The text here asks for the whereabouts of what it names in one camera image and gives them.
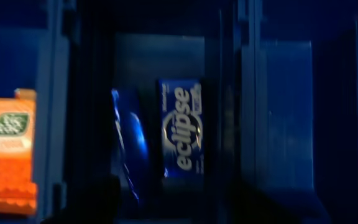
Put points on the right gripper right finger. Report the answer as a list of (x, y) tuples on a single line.
[(266, 208)]

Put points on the blue candy pack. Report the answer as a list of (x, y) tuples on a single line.
[(135, 137), (182, 130)]

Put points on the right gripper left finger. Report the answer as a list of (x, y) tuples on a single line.
[(89, 205)]

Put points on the orange candy box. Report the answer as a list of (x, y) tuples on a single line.
[(8, 155), (26, 93)]

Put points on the blue tray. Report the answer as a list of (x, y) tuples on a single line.
[(291, 109)]

